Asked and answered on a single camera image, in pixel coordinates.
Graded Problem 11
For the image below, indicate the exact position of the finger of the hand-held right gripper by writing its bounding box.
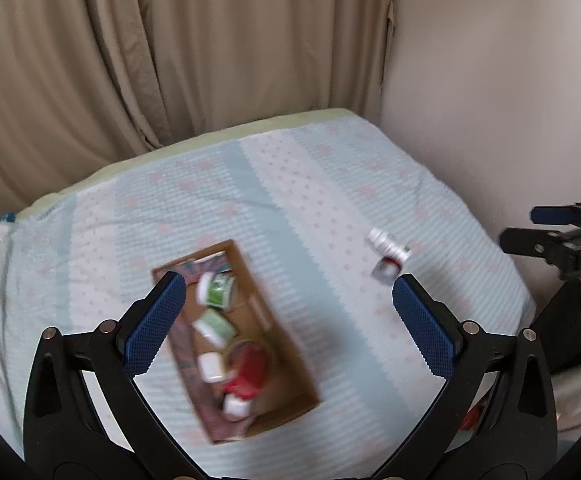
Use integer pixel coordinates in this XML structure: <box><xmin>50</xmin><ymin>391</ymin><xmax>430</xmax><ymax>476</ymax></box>
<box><xmin>529</xmin><ymin>204</ymin><xmax>581</xmax><ymax>227</ymax></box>
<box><xmin>499</xmin><ymin>226</ymin><xmax>573</xmax><ymax>263</ymax></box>

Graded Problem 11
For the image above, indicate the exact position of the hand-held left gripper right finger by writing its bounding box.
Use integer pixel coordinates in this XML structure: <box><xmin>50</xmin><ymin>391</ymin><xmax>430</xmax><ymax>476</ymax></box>
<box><xmin>370</xmin><ymin>273</ymin><xmax>558</xmax><ymax>480</ymax></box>

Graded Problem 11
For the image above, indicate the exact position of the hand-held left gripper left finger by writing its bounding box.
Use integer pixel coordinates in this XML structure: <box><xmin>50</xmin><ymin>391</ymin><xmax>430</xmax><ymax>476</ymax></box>
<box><xmin>23</xmin><ymin>270</ymin><xmax>206</xmax><ymax>480</ymax></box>

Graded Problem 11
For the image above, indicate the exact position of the green jar with white lid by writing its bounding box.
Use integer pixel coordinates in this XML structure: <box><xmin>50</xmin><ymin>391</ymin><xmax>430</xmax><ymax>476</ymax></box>
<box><xmin>193</xmin><ymin>309</ymin><xmax>238</xmax><ymax>348</ymax></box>

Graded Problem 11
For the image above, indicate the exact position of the red and silver can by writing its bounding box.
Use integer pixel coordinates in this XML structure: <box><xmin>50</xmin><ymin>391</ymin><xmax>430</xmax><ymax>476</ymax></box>
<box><xmin>371</xmin><ymin>257</ymin><xmax>401</xmax><ymax>286</ymax></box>

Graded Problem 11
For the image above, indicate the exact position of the white jar with green label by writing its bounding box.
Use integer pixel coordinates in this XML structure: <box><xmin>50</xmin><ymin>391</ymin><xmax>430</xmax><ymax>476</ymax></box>
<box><xmin>196</xmin><ymin>272</ymin><xmax>236</xmax><ymax>310</ymax></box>

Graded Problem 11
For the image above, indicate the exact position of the white pill bottle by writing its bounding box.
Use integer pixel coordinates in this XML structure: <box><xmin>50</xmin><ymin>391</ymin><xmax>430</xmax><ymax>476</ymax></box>
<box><xmin>367</xmin><ymin>227</ymin><xmax>412</xmax><ymax>263</ymax></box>

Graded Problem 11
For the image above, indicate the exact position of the cardboard box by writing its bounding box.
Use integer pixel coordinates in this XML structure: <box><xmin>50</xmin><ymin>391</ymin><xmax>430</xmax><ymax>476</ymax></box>
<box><xmin>151</xmin><ymin>239</ymin><xmax>321</xmax><ymax>446</ymax></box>

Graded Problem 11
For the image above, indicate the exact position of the dark cloth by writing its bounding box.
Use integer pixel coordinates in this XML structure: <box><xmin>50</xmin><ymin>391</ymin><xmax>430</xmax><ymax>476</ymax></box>
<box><xmin>533</xmin><ymin>277</ymin><xmax>581</xmax><ymax>376</ymax></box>

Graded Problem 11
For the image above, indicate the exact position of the pink item beside bed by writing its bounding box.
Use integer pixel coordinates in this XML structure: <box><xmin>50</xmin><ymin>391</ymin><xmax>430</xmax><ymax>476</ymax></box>
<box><xmin>460</xmin><ymin>405</ymin><xmax>486</xmax><ymax>431</ymax></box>

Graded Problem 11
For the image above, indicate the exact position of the white cloth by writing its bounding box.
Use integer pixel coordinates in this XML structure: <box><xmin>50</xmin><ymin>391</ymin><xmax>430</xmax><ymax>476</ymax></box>
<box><xmin>550</xmin><ymin>357</ymin><xmax>581</xmax><ymax>433</ymax></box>

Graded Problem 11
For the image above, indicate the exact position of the light blue patterned bed sheet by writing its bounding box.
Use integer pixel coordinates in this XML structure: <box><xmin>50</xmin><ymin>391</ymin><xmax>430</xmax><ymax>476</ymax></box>
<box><xmin>0</xmin><ymin>112</ymin><xmax>538</xmax><ymax>478</ymax></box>

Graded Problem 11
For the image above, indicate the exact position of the pale green mattress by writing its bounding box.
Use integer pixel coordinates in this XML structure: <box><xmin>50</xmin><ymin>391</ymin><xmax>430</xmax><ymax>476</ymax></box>
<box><xmin>13</xmin><ymin>108</ymin><xmax>356</xmax><ymax>223</ymax></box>

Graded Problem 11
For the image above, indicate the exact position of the beige curtain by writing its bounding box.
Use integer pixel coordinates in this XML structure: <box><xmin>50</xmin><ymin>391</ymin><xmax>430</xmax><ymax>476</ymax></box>
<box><xmin>0</xmin><ymin>0</ymin><xmax>398</xmax><ymax>233</ymax></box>

